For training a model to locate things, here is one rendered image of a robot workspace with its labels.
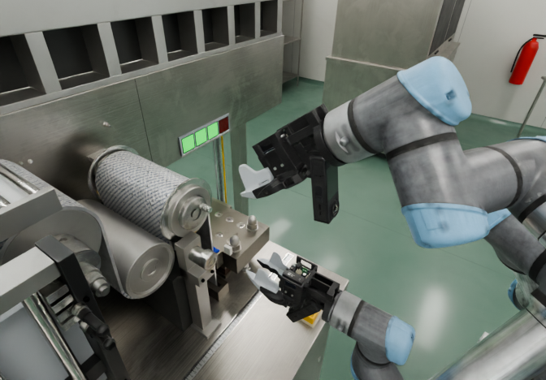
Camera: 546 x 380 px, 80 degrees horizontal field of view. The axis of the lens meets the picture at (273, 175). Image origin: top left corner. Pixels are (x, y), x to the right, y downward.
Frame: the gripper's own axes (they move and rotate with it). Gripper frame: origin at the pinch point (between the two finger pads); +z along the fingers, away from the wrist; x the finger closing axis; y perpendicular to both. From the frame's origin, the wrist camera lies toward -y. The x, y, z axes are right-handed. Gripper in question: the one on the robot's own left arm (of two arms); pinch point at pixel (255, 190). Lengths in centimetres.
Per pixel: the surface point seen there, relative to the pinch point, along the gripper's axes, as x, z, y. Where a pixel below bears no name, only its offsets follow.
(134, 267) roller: 16.9, 21.8, -1.0
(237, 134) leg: -75, 75, 13
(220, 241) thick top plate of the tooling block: -10.9, 37.2, -12.3
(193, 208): 2.1, 17.4, 2.0
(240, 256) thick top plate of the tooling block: -10.1, 31.4, -17.7
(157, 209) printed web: 7.4, 20.3, 6.0
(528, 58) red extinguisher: -431, -12, -78
